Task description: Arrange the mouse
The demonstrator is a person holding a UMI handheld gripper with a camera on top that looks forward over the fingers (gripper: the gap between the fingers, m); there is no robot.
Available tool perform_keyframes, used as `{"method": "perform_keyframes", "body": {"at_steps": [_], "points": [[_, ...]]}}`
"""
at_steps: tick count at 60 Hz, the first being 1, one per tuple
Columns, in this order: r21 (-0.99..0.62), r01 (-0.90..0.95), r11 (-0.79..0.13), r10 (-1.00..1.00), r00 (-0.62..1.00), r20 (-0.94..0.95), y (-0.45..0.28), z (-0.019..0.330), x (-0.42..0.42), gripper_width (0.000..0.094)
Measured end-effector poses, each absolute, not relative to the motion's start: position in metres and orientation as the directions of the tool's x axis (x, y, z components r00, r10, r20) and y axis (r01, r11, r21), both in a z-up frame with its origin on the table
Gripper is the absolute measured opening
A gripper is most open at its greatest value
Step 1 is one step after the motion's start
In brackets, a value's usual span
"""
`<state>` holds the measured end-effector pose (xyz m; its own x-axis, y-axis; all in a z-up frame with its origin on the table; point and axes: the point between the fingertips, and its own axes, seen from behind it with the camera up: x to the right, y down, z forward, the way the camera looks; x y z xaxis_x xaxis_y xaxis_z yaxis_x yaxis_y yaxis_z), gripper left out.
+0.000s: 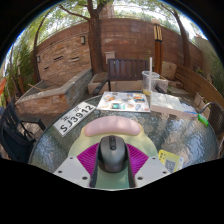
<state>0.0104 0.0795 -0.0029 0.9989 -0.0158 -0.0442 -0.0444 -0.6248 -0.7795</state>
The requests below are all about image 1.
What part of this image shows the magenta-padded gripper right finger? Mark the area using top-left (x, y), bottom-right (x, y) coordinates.
top-left (124, 145), bottom-right (172, 189)

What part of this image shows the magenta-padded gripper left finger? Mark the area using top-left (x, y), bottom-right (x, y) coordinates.
top-left (53, 145), bottom-right (101, 189)

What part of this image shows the dark grey computer mouse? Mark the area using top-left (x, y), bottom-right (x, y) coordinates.
top-left (97, 134), bottom-right (129, 174)

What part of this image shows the yellow card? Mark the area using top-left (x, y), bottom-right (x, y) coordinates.
top-left (157, 149), bottom-right (184, 174)

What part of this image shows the white licence plate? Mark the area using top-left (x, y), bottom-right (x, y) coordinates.
top-left (53, 101), bottom-right (97, 138)

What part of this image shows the black metal chair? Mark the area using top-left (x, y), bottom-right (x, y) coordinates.
top-left (0, 101), bottom-right (46, 164)

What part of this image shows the thick white book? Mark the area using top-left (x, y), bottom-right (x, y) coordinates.
top-left (149, 91), bottom-right (185, 118)

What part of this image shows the green marker pen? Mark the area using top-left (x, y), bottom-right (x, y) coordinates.
top-left (197, 113), bottom-right (210, 128)

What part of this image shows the raised stone planter bed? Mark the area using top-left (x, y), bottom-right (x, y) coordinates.
top-left (14, 68), bottom-right (94, 116)

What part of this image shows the colourful picture sheet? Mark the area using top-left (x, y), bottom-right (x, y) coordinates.
top-left (96, 91), bottom-right (151, 113)

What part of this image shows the clear plastic cup with straw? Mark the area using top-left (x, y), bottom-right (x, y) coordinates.
top-left (141, 57), bottom-right (160, 96)

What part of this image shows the curved wooden bench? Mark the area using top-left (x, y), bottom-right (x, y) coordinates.
top-left (174, 64), bottom-right (224, 108)

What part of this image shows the beige stone block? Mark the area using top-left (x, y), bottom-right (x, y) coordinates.
top-left (161, 61), bottom-right (178, 81)

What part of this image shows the dark wooden slatted chair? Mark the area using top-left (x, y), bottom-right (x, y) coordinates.
top-left (92, 58), bottom-right (168, 96)

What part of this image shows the slim tree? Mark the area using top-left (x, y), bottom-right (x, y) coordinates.
top-left (173, 9), bottom-right (192, 69)

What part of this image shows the forked tree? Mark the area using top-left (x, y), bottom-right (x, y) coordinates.
top-left (59, 0), bottom-right (114, 75)

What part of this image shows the grey wall box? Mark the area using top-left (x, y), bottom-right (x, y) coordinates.
top-left (105, 50), bottom-right (116, 65)

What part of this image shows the wooden garden lamp post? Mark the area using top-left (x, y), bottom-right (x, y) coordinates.
top-left (152, 23), bottom-right (164, 76)

